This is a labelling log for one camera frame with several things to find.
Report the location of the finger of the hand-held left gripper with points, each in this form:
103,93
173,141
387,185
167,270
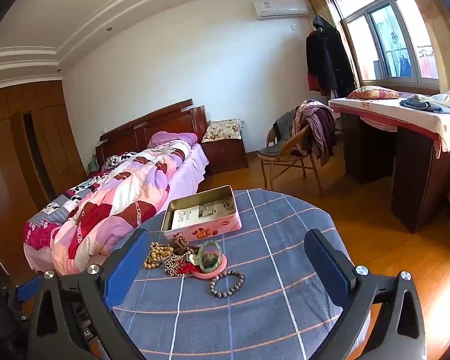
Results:
28,288

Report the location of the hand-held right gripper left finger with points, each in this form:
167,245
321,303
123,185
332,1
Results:
123,266

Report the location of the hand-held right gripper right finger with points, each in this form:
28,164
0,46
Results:
328,266

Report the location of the green jade bangle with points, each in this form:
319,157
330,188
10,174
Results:
210,257

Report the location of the pink bangle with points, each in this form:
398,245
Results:
219,268

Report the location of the pink tin box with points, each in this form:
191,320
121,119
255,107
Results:
225,225

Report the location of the pink patchwork quilt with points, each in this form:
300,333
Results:
116,202

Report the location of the round table, blue cloth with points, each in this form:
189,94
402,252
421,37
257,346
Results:
270,307

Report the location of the teal bag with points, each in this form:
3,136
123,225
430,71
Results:
93,165

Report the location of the black white patterned pillow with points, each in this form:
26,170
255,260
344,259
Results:
120,157

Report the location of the rattan chair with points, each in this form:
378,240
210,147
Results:
281,157

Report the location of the dark wooden desk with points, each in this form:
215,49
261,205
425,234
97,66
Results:
416,172

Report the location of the purple pillow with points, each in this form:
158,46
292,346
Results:
168,138

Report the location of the purple garment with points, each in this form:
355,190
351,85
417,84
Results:
317,127

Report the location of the wooden bed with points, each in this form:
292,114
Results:
153,123

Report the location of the grey garment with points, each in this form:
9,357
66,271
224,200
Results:
281,127

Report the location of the wooden nightstand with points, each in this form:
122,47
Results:
225,155

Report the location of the wooden wardrobe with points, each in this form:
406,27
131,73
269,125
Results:
41,138

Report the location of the floral pillow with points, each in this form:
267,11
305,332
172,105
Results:
223,129

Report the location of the white red desk cloth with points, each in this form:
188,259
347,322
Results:
397,110

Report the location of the floral cushion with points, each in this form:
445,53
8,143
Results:
373,93

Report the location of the pile of folded clothes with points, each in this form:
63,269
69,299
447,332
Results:
431,103

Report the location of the hanging dark coats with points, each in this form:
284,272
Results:
326,60

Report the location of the window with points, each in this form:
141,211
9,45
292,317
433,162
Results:
390,37

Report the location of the white air conditioner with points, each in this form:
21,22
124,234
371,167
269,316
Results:
281,7

